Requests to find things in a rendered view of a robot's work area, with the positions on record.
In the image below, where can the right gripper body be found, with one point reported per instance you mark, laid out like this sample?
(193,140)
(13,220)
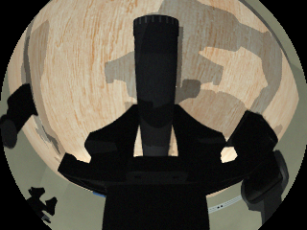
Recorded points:
(38,204)

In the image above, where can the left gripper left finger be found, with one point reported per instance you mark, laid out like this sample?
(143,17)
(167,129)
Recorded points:
(112,146)

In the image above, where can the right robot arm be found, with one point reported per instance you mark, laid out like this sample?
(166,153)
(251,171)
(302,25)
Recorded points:
(21,106)

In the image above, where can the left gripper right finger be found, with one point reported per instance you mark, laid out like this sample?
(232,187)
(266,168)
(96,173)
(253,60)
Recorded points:
(200,145)

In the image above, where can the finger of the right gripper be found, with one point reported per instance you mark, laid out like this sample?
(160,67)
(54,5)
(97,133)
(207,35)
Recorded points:
(37,191)
(51,206)

